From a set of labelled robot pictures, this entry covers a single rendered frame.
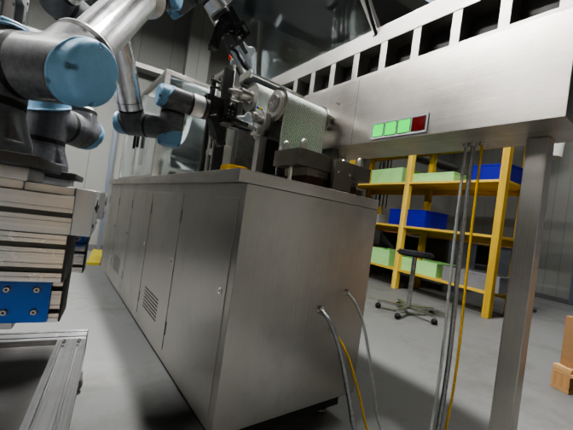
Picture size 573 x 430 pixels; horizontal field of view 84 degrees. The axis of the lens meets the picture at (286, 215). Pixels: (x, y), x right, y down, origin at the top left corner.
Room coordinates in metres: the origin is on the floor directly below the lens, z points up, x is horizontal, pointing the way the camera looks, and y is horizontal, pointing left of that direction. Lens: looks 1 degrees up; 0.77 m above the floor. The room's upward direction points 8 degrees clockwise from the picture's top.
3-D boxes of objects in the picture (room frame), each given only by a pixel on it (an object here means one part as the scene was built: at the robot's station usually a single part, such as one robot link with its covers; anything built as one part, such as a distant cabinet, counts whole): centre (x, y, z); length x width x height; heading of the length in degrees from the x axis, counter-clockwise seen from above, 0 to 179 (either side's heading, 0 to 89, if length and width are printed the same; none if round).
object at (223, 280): (2.13, 0.64, 0.43); 2.52 x 0.64 x 0.86; 37
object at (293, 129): (1.38, -0.02, 1.11); 0.23 x 0.01 x 0.18; 127
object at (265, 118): (1.35, 0.16, 1.05); 0.06 x 0.05 x 0.31; 127
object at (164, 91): (1.04, 0.42, 1.11); 0.11 x 0.08 x 0.09; 127
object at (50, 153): (1.02, 0.81, 0.87); 0.15 x 0.15 x 0.10
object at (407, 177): (4.66, -1.91, 1.22); 2.64 x 0.75 x 2.43; 28
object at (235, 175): (2.12, 0.65, 0.88); 2.52 x 0.66 x 0.04; 37
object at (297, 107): (1.53, 0.09, 1.16); 0.39 x 0.23 x 0.51; 37
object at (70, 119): (1.02, 0.81, 0.98); 0.13 x 0.12 x 0.14; 174
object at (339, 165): (1.24, -0.19, 0.96); 0.10 x 0.03 x 0.11; 127
